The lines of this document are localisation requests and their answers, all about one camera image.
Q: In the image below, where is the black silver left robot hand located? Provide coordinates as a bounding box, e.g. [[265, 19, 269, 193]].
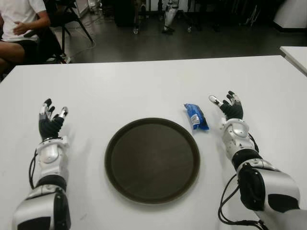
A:
[[38, 98, 70, 142]]

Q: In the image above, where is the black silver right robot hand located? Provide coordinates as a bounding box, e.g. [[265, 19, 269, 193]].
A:
[[208, 90, 245, 121]]

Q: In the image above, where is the blue Oreo packet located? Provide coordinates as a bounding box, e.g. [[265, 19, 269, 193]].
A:
[[183, 103, 210, 131]]

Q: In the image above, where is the black office chair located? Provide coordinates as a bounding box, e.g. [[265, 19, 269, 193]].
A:
[[24, 26, 71, 64]]

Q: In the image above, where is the white side table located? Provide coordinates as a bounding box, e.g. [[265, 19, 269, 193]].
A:
[[280, 46, 307, 77]]

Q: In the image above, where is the round dark brown tray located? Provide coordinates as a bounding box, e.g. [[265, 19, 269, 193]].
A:
[[104, 117, 201, 205]]

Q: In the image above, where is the white cabinet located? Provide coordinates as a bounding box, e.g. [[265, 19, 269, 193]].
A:
[[273, 0, 307, 33]]

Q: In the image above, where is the seated person in white shirt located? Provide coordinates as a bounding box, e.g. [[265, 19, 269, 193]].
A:
[[0, 0, 52, 75]]

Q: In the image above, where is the black wheeled case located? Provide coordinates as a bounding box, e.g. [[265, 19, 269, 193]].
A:
[[115, 0, 140, 35]]

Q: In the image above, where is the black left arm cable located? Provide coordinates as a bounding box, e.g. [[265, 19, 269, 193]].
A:
[[28, 149, 40, 190]]

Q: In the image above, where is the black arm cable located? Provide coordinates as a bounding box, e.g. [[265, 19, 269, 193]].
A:
[[217, 133, 264, 230], [28, 149, 40, 190]]

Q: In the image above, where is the white floor cable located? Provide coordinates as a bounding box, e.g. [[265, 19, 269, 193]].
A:
[[69, 16, 116, 59]]

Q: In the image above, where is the leaning metal frame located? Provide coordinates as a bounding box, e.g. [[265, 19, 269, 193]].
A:
[[239, 4, 262, 27]]

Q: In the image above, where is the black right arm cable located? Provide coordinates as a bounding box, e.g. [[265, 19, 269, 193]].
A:
[[217, 133, 264, 230]]

